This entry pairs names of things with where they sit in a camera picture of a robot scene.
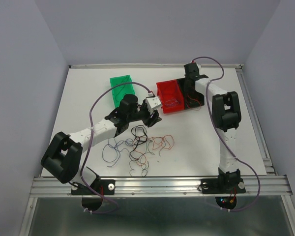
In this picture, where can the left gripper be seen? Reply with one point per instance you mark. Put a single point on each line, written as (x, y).
(154, 119)

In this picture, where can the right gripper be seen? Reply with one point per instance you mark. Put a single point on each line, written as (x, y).
(186, 88)

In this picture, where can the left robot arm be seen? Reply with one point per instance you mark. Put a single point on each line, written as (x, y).
(63, 156)

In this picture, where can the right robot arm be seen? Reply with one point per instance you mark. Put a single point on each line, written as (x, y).
(225, 114)

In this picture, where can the black plastic bin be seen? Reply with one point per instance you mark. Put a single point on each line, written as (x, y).
(194, 100)

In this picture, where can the red plastic bin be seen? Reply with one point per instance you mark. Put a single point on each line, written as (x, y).
(170, 96)

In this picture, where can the green plastic bin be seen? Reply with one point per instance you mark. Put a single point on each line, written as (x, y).
(119, 92)

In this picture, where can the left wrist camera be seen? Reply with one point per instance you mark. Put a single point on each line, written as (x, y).
(153, 103)

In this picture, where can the aluminium back rail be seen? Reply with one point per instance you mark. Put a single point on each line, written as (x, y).
(148, 65)

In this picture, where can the aluminium rail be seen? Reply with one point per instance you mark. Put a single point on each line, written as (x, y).
(270, 170)
(148, 65)
(128, 187)

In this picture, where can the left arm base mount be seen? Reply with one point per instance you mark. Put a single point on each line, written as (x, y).
(104, 187)

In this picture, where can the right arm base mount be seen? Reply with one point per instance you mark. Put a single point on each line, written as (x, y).
(216, 186)

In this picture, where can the aluminium right side rail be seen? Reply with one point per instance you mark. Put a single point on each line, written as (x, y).
(270, 170)

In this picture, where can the aluminium front rail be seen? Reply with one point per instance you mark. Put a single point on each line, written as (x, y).
(128, 187)

